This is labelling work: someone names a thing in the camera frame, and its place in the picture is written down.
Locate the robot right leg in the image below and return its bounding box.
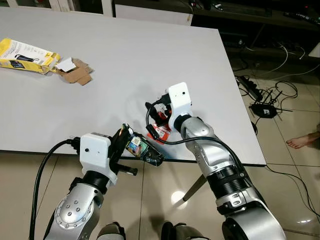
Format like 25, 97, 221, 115
161, 221, 212, 240

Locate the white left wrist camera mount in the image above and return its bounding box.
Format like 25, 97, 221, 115
79, 132, 119, 176

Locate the white floor cable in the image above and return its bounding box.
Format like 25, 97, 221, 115
249, 42, 307, 82

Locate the red packet with white label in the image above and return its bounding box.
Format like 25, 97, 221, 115
148, 111, 172, 146

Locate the black router box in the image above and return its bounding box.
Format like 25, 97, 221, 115
250, 102, 279, 119

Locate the white paper piece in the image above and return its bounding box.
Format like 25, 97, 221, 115
55, 57, 77, 72

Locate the black power strip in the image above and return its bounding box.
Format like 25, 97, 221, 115
237, 75, 264, 101

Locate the thin black floor cable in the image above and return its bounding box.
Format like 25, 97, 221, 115
264, 164, 320, 217

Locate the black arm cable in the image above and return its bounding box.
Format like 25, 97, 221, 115
29, 138, 82, 240
145, 101, 251, 191

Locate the torn yellow cardboard box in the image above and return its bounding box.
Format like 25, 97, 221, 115
0, 38, 62, 75

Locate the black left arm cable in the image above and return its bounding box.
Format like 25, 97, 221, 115
29, 138, 82, 240

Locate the grey metal table leg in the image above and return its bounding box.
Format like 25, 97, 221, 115
182, 174, 209, 203

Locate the dark low cabinet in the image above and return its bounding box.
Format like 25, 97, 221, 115
192, 0, 320, 57

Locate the bare person's foot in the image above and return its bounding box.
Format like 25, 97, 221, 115
286, 131, 320, 150

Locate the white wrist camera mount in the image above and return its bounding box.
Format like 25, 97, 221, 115
166, 82, 194, 132
79, 132, 119, 176

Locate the torn brown cardboard piece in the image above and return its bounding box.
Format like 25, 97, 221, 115
52, 58, 94, 86

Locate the white board panel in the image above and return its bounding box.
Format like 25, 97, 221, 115
114, 4, 194, 27

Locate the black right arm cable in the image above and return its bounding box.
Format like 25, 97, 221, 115
145, 101, 251, 191

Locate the robot left leg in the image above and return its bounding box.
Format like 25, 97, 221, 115
97, 222, 127, 240

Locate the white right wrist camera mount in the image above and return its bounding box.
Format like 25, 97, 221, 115
166, 82, 194, 132

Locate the robot leg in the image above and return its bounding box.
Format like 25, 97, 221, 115
161, 221, 212, 240
97, 222, 127, 240

